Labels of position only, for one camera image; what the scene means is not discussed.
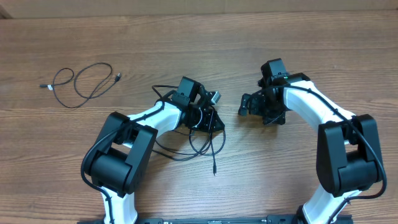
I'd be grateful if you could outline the black USB cable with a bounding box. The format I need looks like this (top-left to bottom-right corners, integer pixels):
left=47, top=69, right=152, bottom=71
left=38, top=62, right=122, bottom=110
left=152, top=127, right=227, bottom=176

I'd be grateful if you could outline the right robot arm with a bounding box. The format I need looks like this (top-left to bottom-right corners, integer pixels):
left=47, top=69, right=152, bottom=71
left=238, top=58, right=387, bottom=223

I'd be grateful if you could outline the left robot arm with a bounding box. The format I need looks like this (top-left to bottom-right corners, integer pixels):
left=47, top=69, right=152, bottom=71
left=80, top=77, right=224, bottom=223

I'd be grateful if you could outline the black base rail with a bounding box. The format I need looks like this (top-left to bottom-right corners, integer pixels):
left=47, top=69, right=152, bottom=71
left=77, top=213, right=354, bottom=224

